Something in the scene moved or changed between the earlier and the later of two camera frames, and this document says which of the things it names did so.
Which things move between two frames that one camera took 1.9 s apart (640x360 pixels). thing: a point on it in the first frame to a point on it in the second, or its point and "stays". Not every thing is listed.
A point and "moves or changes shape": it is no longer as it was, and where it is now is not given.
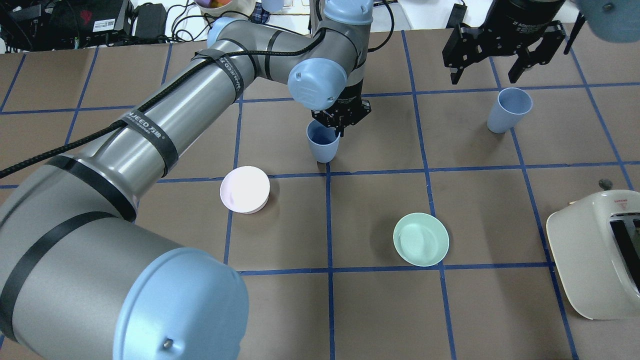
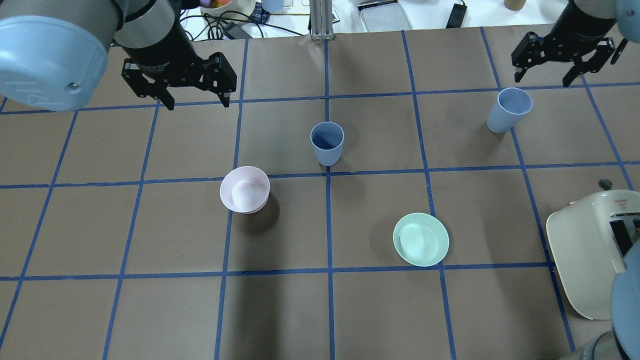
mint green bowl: (420, 239) stays
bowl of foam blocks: (243, 8) stays
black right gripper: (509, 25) to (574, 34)
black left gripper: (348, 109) to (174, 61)
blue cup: (322, 141) moves or changes shape
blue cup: (513, 104) stays
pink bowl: (245, 189) stays
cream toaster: (595, 244) stays
